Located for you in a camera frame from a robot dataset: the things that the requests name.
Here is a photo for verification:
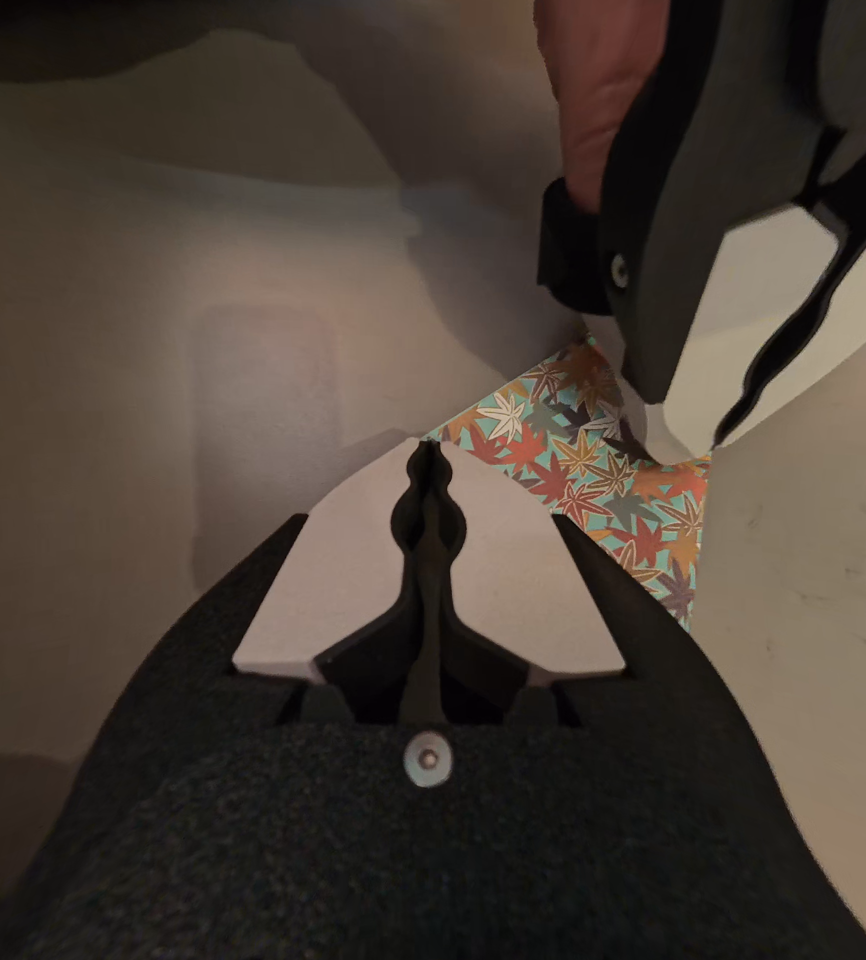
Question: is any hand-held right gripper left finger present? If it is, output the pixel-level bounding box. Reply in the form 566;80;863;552
230;441;434;726

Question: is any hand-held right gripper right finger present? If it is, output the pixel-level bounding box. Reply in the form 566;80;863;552
430;442;627;726

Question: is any leaf-patterned teal origami paper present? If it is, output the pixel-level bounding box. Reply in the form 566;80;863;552
421;333;712;631

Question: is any person's left hand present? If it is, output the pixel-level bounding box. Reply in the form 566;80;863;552
532;0;672;216

